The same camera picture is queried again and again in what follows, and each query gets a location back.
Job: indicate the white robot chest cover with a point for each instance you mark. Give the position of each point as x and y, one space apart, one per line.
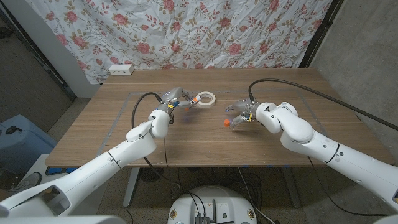
62 220

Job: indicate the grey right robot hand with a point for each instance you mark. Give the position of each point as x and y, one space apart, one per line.
247 107

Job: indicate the grey sneaker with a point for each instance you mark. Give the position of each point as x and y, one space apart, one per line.
28 182

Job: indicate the floral backdrop cloth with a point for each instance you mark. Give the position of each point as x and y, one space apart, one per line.
186 34

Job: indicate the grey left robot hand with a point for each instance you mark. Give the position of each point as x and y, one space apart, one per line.
172 95

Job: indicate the blue plastic bin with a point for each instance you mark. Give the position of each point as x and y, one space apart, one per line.
25 140

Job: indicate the white power strip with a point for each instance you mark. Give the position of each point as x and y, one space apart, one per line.
121 69

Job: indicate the beige masking tape roll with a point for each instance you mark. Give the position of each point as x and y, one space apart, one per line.
209 104

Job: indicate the white table leg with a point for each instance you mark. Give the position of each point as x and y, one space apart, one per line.
130 186

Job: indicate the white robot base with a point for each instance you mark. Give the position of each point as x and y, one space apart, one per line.
214 199

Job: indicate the grey table leg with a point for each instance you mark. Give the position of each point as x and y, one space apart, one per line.
292 189

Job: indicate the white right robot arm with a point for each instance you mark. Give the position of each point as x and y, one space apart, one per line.
311 137

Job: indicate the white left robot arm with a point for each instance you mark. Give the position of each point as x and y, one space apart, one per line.
102 165

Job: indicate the orange and white glue stick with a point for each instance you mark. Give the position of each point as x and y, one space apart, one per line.
196 99

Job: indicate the orange glue stick cap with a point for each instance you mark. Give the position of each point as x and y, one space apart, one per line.
226 123

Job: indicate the black backdrop stand pole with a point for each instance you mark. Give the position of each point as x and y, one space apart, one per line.
320 34

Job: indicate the black metal rail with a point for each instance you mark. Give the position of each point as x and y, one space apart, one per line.
36 51

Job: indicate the black round floor fan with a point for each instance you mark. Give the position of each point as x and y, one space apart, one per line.
150 175

